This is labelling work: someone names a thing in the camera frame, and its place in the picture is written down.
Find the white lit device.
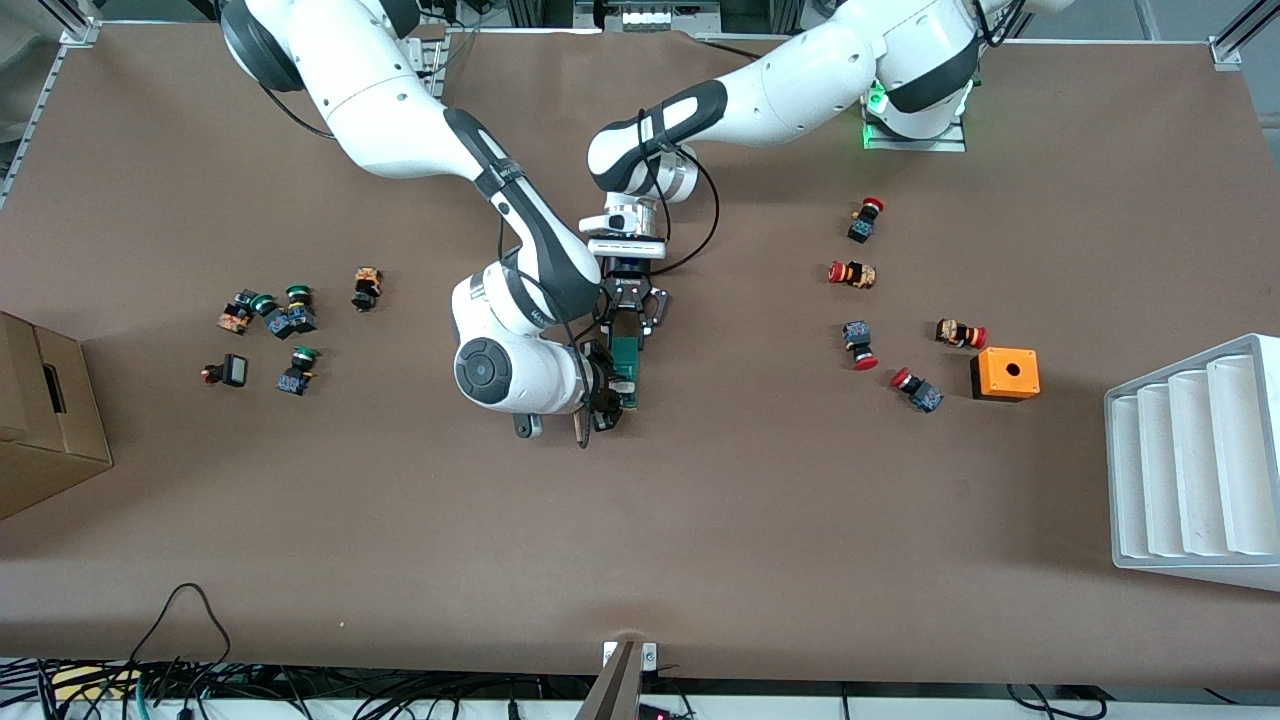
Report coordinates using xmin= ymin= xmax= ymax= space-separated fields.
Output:
xmin=597 ymin=0 xmax=721 ymax=33

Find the green push button blue body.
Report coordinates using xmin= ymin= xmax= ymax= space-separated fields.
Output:
xmin=283 ymin=284 xmax=320 ymax=334
xmin=250 ymin=293 xmax=301 ymax=341
xmin=277 ymin=346 xmax=321 ymax=397

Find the brown cardboard box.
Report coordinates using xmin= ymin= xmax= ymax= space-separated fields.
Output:
xmin=0 ymin=311 xmax=114 ymax=521

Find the white slotted rack tray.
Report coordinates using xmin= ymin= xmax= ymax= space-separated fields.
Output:
xmin=1104 ymin=333 xmax=1280 ymax=593

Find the yellow tag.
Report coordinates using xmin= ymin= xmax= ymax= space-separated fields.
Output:
xmin=50 ymin=667 xmax=141 ymax=701

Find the black table cable pair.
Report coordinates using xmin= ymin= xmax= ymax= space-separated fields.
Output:
xmin=697 ymin=35 xmax=766 ymax=63

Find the camera mount bracket bar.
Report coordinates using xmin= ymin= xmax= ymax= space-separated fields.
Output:
xmin=575 ymin=640 xmax=661 ymax=720

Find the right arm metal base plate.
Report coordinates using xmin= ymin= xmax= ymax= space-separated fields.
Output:
xmin=412 ymin=35 xmax=448 ymax=101

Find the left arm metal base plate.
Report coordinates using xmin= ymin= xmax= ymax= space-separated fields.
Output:
xmin=862 ymin=88 xmax=969 ymax=153

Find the orange button enclosure box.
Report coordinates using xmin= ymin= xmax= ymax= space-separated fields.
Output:
xmin=970 ymin=347 xmax=1041 ymax=403

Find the black cable bundle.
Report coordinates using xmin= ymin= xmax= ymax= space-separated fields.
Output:
xmin=0 ymin=655 xmax=601 ymax=720

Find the black looped cable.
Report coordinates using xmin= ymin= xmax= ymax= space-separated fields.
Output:
xmin=128 ymin=583 xmax=233 ymax=666

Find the thin black curled cable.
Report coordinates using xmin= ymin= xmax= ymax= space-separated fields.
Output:
xmin=1005 ymin=683 xmax=1111 ymax=720

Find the aluminium frame profile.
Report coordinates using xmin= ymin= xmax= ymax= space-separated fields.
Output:
xmin=1208 ymin=0 xmax=1280 ymax=69
xmin=0 ymin=0 xmax=101 ymax=206

